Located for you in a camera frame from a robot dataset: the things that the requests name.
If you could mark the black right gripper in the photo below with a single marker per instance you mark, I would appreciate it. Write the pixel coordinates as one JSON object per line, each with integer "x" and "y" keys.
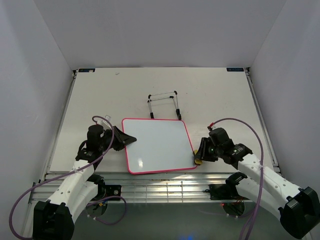
{"x": 204, "y": 150}

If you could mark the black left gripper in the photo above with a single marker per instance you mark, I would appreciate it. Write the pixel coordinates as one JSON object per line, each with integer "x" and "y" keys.
{"x": 116, "y": 137}

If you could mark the yellow bone shaped eraser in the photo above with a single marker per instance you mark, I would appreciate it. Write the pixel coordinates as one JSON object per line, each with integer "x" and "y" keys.
{"x": 196, "y": 161}

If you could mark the pink framed whiteboard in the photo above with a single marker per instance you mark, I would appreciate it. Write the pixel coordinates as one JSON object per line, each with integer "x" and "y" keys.
{"x": 162, "y": 145}

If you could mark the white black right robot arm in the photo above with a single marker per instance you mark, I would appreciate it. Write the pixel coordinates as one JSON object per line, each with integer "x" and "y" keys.
{"x": 297, "y": 208}

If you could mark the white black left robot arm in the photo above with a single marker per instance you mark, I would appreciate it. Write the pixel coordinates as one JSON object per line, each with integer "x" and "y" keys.
{"x": 55, "y": 218}

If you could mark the black metal easel stand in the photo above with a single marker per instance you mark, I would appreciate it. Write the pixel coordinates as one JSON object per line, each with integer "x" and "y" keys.
{"x": 163, "y": 101}

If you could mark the blue left corner label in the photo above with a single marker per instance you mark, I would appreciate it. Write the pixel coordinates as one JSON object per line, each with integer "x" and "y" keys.
{"x": 86, "y": 70}

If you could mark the blue corner label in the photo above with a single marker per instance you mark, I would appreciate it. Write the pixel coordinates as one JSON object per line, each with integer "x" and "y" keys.
{"x": 86, "y": 70}
{"x": 235, "y": 69}

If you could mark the blue right corner label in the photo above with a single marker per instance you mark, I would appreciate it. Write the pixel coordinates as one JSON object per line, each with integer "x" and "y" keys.
{"x": 235, "y": 69}

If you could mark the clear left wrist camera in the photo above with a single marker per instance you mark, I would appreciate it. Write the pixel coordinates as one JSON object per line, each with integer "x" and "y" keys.
{"x": 105, "y": 122}

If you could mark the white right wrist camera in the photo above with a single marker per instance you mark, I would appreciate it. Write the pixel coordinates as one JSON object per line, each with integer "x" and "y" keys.
{"x": 211, "y": 127}

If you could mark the aluminium table frame rails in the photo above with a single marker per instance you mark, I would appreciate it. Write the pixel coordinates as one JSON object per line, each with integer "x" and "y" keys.
{"x": 205, "y": 95}

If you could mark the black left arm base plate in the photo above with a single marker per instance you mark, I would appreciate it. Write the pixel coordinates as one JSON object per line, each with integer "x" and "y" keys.
{"x": 112, "y": 191}

